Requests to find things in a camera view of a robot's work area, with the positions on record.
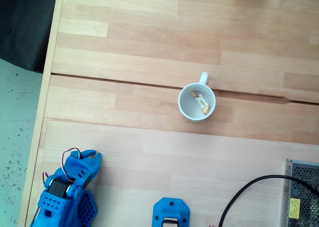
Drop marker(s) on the perforated metal power supply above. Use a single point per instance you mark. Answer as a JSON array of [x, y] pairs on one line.
[[302, 199]]

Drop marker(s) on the sweet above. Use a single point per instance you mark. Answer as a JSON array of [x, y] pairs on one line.
[[201, 102]]

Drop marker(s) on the dark grey cushion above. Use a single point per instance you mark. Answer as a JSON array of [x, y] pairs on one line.
[[25, 25]]

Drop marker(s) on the light wooden board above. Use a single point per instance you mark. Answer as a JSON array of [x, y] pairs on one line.
[[199, 167]]

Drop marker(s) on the white ceramic mug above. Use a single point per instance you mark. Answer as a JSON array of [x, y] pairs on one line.
[[187, 107]]

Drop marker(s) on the blue printed post mount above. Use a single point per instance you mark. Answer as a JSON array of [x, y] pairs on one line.
[[172, 208]]

